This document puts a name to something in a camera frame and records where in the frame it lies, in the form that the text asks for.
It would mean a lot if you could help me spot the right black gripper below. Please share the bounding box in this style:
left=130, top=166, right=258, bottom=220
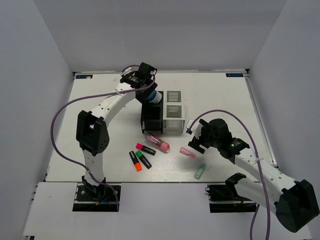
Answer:
left=188, top=118, right=221, bottom=154

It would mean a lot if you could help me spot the blue glue jar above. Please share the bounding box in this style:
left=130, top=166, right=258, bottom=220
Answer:
left=146, top=90, right=163, bottom=104

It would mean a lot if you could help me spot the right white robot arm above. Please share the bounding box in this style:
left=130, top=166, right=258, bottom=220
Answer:
left=186, top=118, right=320, bottom=233

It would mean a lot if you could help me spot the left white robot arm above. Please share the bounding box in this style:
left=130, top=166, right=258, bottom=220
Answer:
left=76, top=62, right=162, bottom=200

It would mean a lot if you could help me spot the pink transparent tube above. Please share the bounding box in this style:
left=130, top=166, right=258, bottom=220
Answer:
left=179, top=147, right=197, bottom=159

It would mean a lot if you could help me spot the pink tube with pins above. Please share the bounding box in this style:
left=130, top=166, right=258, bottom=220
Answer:
left=145, top=133, right=171, bottom=153

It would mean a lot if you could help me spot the black mesh organizer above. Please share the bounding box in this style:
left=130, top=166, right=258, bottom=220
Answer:
left=140, top=91, right=164, bottom=134

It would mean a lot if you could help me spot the white mesh organizer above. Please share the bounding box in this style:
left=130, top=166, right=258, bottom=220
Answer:
left=163, top=90, right=186, bottom=135

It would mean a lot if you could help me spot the green transparent tube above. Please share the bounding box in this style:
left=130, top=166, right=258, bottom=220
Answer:
left=194, top=163, right=207, bottom=180

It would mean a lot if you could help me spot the green capped black highlighter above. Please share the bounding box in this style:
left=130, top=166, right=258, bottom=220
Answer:
left=135, top=150, right=152, bottom=169

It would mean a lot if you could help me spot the left blue corner label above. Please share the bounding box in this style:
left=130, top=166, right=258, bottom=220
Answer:
left=75, top=74, right=93, bottom=79

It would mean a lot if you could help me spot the blue corner label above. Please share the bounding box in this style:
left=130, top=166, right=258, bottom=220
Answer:
left=75, top=74, right=93, bottom=79
left=225, top=73, right=244, bottom=78

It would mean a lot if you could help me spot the pink capped black highlighter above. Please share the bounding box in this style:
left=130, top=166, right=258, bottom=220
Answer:
left=135, top=143, right=156, bottom=156

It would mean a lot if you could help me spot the orange capped black highlighter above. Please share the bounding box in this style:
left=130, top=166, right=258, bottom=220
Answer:
left=129, top=151, right=142, bottom=172

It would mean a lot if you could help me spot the right blue corner label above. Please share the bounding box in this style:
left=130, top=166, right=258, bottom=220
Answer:
left=225, top=73, right=244, bottom=78

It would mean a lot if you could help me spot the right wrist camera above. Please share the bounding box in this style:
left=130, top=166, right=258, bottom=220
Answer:
left=186, top=119, right=203, bottom=139

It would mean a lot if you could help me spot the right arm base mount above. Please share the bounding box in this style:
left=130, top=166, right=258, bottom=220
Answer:
left=205, top=173, right=257, bottom=213

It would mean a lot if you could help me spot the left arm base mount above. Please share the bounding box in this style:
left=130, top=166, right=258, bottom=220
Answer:
left=72, top=184, right=119, bottom=213

